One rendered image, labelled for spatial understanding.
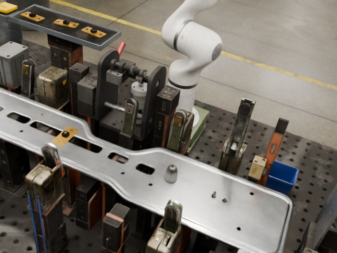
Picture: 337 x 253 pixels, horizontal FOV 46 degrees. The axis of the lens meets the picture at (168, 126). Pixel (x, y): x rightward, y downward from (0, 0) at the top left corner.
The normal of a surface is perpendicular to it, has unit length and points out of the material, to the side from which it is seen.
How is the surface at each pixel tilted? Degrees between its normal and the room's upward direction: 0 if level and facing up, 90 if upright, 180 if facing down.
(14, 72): 90
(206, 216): 0
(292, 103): 0
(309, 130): 0
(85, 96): 90
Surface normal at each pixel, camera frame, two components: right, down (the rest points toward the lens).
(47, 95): -0.40, 0.54
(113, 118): 0.11, -0.78
